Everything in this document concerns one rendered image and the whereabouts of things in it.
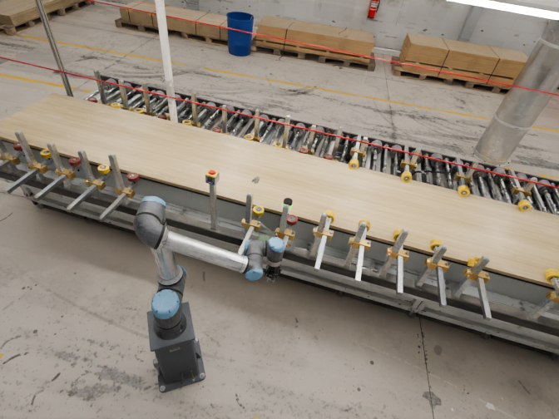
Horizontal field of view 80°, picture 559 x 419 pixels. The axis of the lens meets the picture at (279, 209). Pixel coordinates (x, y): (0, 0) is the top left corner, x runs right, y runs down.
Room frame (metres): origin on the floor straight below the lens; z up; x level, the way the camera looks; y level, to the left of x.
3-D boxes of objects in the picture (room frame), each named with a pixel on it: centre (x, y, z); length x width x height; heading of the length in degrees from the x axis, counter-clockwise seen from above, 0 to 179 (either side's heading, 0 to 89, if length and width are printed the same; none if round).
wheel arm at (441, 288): (1.37, -1.05, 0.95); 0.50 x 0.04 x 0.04; 170
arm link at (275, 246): (1.20, -0.01, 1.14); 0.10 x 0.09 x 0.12; 98
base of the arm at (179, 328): (0.94, 0.56, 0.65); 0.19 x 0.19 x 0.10
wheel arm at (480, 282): (1.26, -1.29, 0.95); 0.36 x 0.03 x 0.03; 170
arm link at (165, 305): (0.95, 0.56, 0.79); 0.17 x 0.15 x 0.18; 8
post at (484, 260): (1.39, -1.27, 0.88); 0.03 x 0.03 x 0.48; 80
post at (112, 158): (1.81, 1.19, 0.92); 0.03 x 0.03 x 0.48; 80
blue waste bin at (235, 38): (7.32, 1.30, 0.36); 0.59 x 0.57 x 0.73; 175
